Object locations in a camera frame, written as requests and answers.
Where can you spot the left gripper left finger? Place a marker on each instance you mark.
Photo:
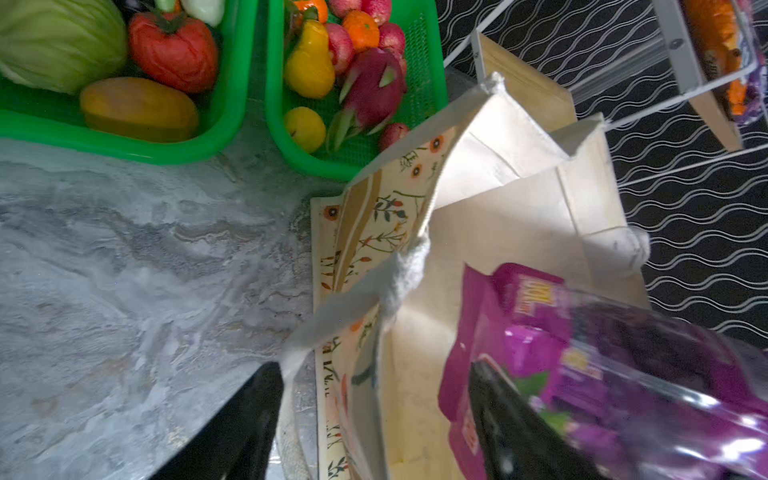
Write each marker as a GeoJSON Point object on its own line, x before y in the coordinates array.
{"type": "Point", "coordinates": [236, 442]}

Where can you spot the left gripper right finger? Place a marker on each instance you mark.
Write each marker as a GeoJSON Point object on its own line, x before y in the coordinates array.
{"type": "Point", "coordinates": [515, 441]}

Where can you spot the purple candy bag shelf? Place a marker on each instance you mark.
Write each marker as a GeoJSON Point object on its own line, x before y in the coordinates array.
{"type": "Point", "coordinates": [638, 394]}

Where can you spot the cream canvas tote bag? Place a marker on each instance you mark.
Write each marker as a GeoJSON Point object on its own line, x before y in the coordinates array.
{"type": "Point", "coordinates": [505, 173]}

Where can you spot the orange Fox's candy bag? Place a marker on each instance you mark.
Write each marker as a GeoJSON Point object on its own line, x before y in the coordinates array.
{"type": "Point", "coordinates": [726, 41]}

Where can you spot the red apple front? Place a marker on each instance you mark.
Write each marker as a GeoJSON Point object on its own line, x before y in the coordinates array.
{"type": "Point", "coordinates": [391, 134]}

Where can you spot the brown mango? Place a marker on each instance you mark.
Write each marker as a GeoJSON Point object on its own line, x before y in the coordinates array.
{"type": "Point", "coordinates": [139, 108]}

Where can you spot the white wooden two-tier shelf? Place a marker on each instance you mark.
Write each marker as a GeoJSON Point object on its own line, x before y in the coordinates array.
{"type": "Point", "coordinates": [631, 61]}

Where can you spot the pink dragon fruit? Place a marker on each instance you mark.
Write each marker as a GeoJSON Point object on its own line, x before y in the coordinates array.
{"type": "Point", "coordinates": [370, 96]}

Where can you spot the yellow pear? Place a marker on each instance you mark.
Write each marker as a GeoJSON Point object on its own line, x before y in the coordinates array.
{"type": "Point", "coordinates": [309, 71]}

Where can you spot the right green plastic basket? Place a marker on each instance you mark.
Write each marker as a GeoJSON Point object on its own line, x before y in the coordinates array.
{"type": "Point", "coordinates": [426, 94]}

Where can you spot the green plastic basket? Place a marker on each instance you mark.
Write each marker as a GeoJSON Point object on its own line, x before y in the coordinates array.
{"type": "Point", "coordinates": [426, 94]}
{"type": "Point", "coordinates": [55, 119]}

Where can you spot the left green plastic basket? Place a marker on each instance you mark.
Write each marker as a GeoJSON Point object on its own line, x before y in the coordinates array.
{"type": "Point", "coordinates": [55, 119]}

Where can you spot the red tomato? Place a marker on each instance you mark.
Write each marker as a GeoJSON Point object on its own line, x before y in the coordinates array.
{"type": "Point", "coordinates": [174, 49]}

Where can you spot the orange tangerine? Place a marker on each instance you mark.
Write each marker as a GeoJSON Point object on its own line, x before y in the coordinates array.
{"type": "Point", "coordinates": [362, 30]}

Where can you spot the green cabbage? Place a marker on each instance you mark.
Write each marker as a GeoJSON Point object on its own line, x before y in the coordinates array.
{"type": "Point", "coordinates": [61, 46]}

